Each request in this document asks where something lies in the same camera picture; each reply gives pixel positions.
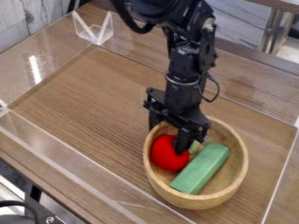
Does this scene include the black table leg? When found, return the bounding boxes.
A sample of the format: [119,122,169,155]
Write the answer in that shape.
[30,185,43,201]

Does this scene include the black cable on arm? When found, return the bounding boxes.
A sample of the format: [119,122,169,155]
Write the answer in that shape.
[198,73,221,103]

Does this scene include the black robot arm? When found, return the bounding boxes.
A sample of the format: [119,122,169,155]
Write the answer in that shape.
[111,0,218,154]

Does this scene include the green rectangular block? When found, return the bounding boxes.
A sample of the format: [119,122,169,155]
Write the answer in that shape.
[170,143,230,194]

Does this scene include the metal frame in background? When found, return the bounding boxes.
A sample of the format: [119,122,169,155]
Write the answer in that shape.
[262,8,296,55]

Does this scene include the wooden bowl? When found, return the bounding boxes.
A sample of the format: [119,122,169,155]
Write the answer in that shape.
[145,117,249,210]

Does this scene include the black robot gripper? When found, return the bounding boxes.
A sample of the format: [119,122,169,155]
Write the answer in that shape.
[143,73,213,156]

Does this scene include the red plush fruit green leaf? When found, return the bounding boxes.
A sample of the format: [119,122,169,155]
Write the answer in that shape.
[150,135,201,172]

